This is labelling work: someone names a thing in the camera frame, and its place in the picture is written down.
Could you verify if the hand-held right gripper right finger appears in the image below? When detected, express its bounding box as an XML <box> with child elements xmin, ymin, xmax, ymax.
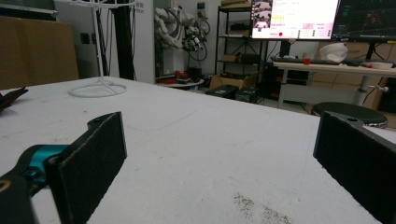
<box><xmin>312</xmin><ymin>110</ymin><xmax>396</xmax><ymax>224</ymax></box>

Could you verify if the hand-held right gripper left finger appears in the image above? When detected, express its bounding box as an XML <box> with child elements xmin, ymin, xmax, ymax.
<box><xmin>17</xmin><ymin>111</ymin><xmax>128</xmax><ymax>224</ymax></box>

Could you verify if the round black stool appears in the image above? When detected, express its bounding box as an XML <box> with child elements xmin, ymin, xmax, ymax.
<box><xmin>311</xmin><ymin>101</ymin><xmax>389</xmax><ymax>129</ymax></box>

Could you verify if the light wooden desk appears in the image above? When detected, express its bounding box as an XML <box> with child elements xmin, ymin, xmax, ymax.
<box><xmin>272</xmin><ymin>61</ymin><xmax>396</xmax><ymax>110</ymax></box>

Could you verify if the white bowl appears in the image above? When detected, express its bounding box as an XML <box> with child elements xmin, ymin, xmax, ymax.
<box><xmin>367</xmin><ymin>61</ymin><xmax>394</xmax><ymax>70</ymax></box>

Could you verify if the dark brown cloth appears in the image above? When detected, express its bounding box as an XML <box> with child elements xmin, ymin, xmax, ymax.
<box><xmin>0</xmin><ymin>86</ymin><xmax>29</xmax><ymax>112</ymax></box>

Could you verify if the black keyboard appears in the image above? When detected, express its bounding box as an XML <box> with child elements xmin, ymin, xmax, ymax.
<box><xmin>270</xmin><ymin>56</ymin><xmax>341</xmax><ymax>66</ymax></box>

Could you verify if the large cardboard sheet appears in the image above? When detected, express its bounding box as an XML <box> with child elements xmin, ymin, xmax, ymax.
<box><xmin>0</xmin><ymin>16</ymin><xmax>80</xmax><ymax>91</ymax></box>

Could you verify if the dark computer monitor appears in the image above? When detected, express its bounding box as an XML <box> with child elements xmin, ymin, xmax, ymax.
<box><xmin>332</xmin><ymin>0</ymin><xmax>396</xmax><ymax>44</ymax></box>

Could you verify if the open cardboard box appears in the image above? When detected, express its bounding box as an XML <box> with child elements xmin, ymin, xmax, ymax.
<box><xmin>208</xmin><ymin>72</ymin><xmax>260</xmax><ymax>91</ymax></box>

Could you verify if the black case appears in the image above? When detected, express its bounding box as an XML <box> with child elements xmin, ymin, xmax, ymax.
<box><xmin>205</xmin><ymin>84</ymin><xmax>240</xmax><ymax>101</ymax></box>

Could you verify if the bright computer monitor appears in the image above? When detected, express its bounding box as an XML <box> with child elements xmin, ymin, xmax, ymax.
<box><xmin>250</xmin><ymin>0</ymin><xmax>341</xmax><ymax>41</ymax></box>

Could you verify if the black metal shelf rack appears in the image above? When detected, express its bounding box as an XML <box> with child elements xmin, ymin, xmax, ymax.
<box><xmin>214</xmin><ymin>4</ymin><xmax>269</xmax><ymax>82</ymax></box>

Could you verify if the white wire stand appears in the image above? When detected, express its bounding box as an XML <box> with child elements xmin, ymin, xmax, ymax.
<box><xmin>64</xmin><ymin>0</ymin><xmax>138</xmax><ymax>99</ymax></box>

